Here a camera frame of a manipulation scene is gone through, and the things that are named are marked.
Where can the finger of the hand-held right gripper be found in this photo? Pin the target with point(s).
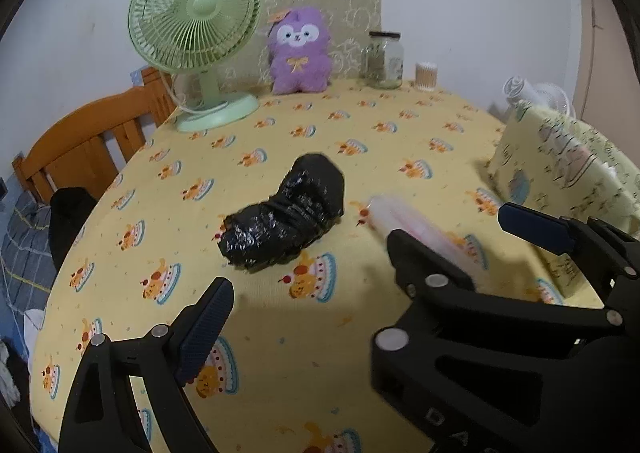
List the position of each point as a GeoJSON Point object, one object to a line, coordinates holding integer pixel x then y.
{"type": "Point", "coordinates": [420, 258]}
{"type": "Point", "coordinates": [535, 228]}

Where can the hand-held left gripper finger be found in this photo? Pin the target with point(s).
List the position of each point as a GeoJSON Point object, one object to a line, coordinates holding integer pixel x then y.
{"type": "Point", "coordinates": [205, 333]}

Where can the pale pink roll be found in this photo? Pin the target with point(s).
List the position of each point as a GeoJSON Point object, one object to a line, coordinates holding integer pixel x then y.
{"type": "Point", "coordinates": [415, 218]}

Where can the yellow printed fabric storage box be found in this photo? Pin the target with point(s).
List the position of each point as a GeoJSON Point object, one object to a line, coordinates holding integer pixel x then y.
{"type": "Point", "coordinates": [565, 158]}

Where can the black plastic bag bundle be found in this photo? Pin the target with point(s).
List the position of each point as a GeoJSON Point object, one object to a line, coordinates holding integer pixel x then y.
{"type": "Point", "coordinates": [290, 213]}

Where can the yellow cake-print tablecloth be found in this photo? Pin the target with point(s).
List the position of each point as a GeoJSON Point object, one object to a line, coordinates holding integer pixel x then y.
{"type": "Point", "coordinates": [300, 333]}

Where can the white standing fan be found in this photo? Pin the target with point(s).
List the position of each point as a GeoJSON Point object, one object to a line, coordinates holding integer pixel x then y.
{"type": "Point", "coordinates": [540, 95]}

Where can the white cloth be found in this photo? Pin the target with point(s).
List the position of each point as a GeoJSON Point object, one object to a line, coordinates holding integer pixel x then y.
{"type": "Point", "coordinates": [35, 320]}

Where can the black cloth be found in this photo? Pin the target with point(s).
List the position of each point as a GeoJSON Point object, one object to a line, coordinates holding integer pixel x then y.
{"type": "Point", "coordinates": [70, 223]}

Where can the cotton swab container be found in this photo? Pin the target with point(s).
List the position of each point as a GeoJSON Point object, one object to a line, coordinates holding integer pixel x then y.
{"type": "Point", "coordinates": [426, 78]}

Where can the beige door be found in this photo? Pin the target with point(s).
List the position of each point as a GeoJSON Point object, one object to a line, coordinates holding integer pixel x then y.
{"type": "Point", "coordinates": [600, 58]}

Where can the blue plaid bedding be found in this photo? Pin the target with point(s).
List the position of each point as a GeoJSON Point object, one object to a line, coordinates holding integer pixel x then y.
{"type": "Point", "coordinates": [25, 258]}

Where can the glass jar with lid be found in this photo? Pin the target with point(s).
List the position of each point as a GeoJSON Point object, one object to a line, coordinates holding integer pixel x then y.
{"type": "Point", "coordinates": [385, 63]}

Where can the purple plush toy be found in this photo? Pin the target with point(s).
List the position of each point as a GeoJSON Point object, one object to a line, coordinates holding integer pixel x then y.
{"type": "Point", "coordinates": [300, 68]}

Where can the orange wooden chair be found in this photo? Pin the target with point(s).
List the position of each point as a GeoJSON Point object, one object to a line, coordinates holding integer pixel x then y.
{"type": "Point", "coordinates": [75, 133]}

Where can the olive bear-print board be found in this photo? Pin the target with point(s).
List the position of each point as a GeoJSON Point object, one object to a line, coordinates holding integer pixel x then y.
{"type": "Point", "coordinates": [345, 8]}

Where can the green desk fan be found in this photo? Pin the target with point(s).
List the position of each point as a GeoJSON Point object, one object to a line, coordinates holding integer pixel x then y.
{"type": "Point", "coordinates": [200, 8]}

